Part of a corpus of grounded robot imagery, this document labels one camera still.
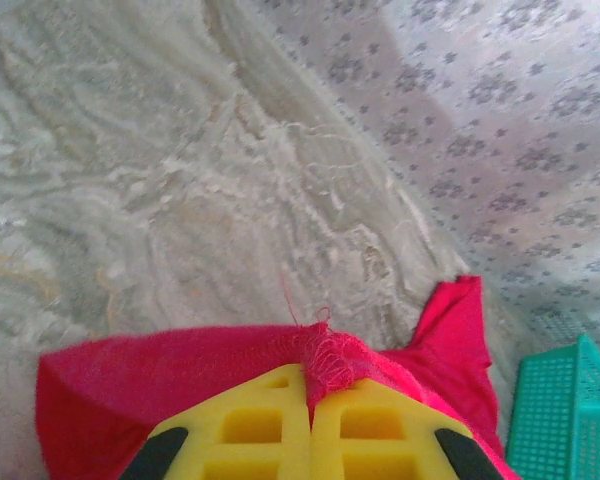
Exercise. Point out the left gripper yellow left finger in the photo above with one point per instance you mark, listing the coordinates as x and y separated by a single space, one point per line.
260 450

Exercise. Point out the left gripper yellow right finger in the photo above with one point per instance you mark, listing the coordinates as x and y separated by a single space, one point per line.
370 450

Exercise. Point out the red t-shirt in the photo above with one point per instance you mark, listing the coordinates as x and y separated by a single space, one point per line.
130 375

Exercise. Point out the teal plastic basket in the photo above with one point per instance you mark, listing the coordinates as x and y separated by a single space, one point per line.
565 415

